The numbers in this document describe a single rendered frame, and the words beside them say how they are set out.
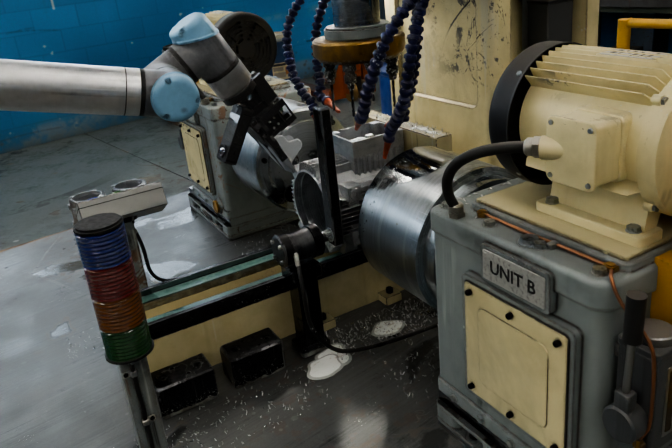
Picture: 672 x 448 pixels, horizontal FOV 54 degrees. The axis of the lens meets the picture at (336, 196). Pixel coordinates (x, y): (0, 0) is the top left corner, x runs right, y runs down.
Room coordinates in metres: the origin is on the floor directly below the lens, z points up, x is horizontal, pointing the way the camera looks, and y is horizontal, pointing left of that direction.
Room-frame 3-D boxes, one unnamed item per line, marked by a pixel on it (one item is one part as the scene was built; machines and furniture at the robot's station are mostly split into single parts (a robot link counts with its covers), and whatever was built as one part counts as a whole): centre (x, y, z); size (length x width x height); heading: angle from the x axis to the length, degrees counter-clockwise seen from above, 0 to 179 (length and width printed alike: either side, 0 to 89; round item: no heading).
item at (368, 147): (1.29, -0.07, 1.11); 0.12 x 0.11 x 0.07; 118
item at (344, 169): (1.27, -0.04, 1.02); 0.20 x 0.19 x 0.19; 118
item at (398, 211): (0.98, -0.20, 1.04); 0.41 x 0.25 x 0.25; 28
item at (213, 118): (1.80, 0.24, 0.99); 0.35 x 0.31 x 0.37; 28
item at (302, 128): (1.59, 0.13, 1.04); 0.37 x 0.25 x 0.25; 28
